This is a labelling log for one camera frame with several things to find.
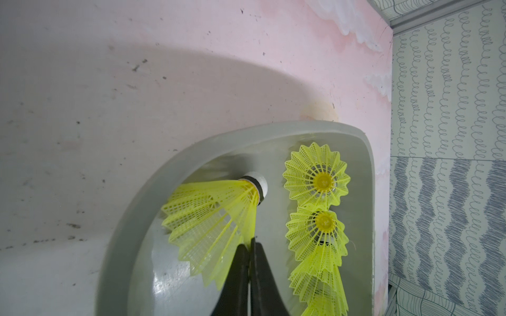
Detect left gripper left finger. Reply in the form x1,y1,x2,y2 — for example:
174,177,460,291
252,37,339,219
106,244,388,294
212,244,250,316

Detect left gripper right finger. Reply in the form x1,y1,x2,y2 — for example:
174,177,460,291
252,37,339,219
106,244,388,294
249,238,289,316

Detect yellow shuttlecock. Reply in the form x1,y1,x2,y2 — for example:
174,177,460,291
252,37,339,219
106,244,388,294
285,204,349,267
161,172,268,290
289,255,348,308
302,296,349,316
283,142,351,209

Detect grey plastic storage box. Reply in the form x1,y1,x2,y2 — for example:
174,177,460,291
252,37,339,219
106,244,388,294
96,121,375,315

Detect pink floral table mat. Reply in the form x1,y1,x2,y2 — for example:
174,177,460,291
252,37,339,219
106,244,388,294
1,1,393,315

